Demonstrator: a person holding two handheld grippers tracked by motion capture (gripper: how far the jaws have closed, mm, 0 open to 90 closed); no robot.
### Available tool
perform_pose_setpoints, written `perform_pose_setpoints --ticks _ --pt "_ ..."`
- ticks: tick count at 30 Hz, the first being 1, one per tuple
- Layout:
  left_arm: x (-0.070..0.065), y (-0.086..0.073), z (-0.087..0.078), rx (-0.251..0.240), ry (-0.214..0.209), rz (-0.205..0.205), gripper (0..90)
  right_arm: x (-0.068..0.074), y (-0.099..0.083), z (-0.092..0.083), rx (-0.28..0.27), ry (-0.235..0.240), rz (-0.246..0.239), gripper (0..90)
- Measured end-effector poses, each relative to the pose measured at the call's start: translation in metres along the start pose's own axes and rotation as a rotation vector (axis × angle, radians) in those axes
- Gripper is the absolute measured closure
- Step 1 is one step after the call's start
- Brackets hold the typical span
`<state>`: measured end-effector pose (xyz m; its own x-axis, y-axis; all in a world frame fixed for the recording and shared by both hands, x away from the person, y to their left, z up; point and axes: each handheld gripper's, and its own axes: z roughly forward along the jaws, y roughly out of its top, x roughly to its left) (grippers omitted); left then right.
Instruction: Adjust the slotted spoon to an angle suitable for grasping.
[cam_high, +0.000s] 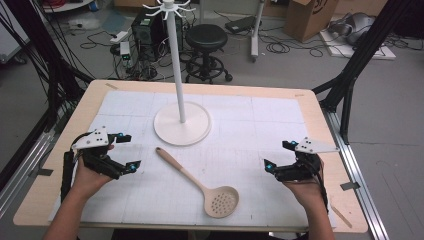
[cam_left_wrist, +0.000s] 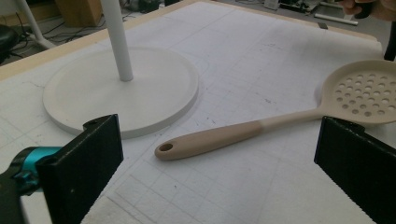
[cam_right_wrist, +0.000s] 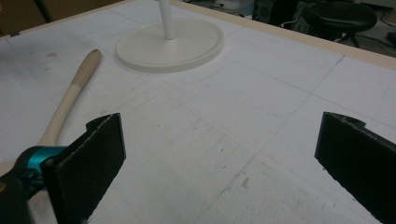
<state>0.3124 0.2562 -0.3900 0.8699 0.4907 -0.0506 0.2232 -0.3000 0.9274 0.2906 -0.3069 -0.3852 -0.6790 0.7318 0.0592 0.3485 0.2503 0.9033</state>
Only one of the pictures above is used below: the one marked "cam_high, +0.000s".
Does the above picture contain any person's right hand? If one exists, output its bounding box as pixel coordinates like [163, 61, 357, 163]
[282, 159, 330, 215]

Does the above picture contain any grey bag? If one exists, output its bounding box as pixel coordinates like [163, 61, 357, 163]
[327, 12, 377, 46]

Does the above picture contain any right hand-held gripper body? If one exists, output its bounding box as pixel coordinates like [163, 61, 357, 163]
[275, 136, 341, 183]

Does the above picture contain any white floor board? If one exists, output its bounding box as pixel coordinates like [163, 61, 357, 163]
[319, 29, 397, 61]

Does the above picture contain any black round stool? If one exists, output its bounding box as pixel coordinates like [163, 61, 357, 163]
[184, 23, 234, 85]

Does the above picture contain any black metal frame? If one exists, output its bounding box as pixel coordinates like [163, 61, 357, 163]
[312, 0, 415, 145]
[0, 0, 95, 134]

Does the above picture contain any closed cardboard box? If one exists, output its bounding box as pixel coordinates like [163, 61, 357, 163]
[283, 0, 339, 43]

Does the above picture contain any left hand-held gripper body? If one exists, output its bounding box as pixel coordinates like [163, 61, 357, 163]
[70, 125, 123, 181]

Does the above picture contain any round white table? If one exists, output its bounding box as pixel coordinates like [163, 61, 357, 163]
[42, 0, 95, 14]

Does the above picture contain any person's left hand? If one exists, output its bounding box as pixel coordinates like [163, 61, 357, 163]
[70, 156, 115, 201]

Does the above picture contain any black computer tower with label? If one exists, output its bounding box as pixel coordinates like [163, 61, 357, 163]
[130, 8, 170, 63]

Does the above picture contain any thin wooden stick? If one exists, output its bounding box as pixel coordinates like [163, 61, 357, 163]
[329, 203, 354, 230]

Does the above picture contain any aluminium rail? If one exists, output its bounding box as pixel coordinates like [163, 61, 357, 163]
[323, 109, 390, 240]
[0, 129, 57, 219]

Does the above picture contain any white stand pole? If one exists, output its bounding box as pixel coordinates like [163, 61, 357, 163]
[249, 0, 267, 63]

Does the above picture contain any black floor cable coil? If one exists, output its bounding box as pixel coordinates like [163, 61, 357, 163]
[265, 40, 292, 55]

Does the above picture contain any plain black computer tower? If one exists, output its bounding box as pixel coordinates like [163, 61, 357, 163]
[173, 13, 185, 53]

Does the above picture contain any black flat device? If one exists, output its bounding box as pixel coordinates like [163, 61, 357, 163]
[224, 15, 258, 35]

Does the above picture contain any white power strip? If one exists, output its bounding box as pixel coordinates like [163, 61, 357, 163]
[109, 30, 130, 45]

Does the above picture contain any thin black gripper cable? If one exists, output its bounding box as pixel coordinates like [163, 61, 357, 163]
[313, 164, 331, 214]

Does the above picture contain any white grid mat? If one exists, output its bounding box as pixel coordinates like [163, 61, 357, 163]
[49, 89, 336, 229]

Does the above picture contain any white hook stand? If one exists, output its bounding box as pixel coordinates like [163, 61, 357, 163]
[142, 0, 213, 147]

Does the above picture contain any beige slotted spoon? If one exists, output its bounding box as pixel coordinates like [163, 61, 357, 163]
[155, 146, 240, 219]

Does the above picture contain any white device with green display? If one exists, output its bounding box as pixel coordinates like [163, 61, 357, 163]
[119, 41, 132, 68]

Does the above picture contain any open cardboard box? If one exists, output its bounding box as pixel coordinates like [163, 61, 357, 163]
[113, 0, 148, 8]

